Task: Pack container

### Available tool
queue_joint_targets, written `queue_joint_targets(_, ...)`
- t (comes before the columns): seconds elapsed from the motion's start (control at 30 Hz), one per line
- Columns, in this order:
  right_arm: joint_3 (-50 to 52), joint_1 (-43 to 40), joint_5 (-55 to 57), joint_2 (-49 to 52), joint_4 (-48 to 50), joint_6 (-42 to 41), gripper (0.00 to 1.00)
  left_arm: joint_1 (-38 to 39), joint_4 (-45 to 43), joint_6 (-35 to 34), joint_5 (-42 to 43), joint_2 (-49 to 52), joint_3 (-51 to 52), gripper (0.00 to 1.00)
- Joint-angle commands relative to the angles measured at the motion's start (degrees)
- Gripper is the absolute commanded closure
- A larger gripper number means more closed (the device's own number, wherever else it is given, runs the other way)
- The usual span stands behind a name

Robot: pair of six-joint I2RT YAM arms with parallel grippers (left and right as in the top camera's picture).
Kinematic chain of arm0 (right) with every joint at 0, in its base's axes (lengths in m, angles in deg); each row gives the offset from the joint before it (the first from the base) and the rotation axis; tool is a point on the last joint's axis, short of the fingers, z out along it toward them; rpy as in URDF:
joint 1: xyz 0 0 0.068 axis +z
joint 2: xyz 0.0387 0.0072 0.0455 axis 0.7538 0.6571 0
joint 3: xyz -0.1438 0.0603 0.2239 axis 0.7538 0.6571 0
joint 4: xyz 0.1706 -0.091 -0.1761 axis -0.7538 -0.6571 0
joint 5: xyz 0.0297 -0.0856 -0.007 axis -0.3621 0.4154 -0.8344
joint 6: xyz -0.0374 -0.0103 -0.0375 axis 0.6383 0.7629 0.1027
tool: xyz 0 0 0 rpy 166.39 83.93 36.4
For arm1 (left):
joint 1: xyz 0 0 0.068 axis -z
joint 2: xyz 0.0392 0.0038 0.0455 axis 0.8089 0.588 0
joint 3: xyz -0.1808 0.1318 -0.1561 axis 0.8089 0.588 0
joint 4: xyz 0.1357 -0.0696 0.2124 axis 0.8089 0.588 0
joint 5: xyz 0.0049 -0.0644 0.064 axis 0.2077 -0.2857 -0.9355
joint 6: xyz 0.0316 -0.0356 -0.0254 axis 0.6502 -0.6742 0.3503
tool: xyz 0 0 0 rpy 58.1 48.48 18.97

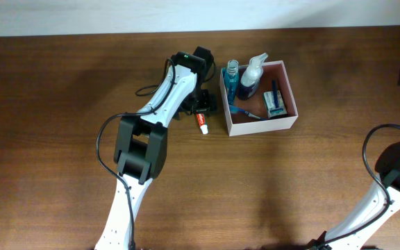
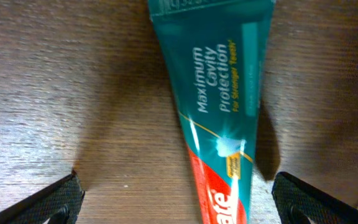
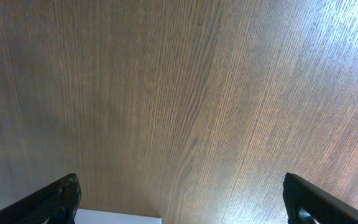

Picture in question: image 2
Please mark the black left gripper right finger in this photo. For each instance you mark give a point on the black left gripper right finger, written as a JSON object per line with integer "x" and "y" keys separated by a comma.
{"x": 299, "y": 202}

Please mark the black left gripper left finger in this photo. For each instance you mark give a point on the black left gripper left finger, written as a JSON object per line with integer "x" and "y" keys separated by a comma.
{"x": 58, "y": 203}

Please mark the green red toothpaste tube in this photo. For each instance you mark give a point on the green red toothpaste tube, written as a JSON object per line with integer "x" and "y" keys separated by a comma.
{"x": 214, "y": 52}

